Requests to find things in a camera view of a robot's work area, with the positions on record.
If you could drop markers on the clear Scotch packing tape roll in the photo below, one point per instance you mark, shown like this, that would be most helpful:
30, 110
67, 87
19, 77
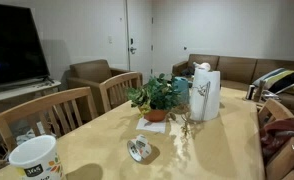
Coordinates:
142, 146

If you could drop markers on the green potted plant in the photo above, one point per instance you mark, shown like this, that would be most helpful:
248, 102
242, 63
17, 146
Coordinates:
157, 93

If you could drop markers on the light wooden slatted chair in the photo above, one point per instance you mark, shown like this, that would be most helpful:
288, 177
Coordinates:
37, 103
117, 81

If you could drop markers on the white paper sheet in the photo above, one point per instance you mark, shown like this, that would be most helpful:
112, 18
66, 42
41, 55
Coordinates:
152, 127

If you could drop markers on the brown armchair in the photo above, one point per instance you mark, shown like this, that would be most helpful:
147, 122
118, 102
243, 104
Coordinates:
90, 71

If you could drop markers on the small pink white object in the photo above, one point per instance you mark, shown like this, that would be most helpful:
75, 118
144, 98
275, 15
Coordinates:
203, 66

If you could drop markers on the white door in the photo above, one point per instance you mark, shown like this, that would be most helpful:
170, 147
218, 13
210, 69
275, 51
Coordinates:
140, 26

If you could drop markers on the brown sofa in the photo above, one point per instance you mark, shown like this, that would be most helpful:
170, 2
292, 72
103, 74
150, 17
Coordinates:
235, 68

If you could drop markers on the white TV console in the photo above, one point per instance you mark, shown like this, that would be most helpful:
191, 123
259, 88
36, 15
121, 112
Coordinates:
20, 90

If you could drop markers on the white 365 paper container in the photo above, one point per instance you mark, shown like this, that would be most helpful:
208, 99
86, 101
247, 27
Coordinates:
37, 163

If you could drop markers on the striped throw pillow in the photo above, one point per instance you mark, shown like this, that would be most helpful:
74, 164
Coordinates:
280, 78

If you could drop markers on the dark red cloth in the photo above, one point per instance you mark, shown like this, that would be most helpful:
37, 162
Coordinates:
280, 128

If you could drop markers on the black flat-screen television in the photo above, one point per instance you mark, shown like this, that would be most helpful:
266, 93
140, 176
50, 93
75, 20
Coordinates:
13, 46

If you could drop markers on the wooden chair with draped cloth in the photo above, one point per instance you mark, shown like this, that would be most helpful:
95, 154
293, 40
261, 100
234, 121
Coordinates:
280, 160

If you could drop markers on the white light switch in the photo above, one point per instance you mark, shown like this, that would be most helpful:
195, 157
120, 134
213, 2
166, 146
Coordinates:
110, 39

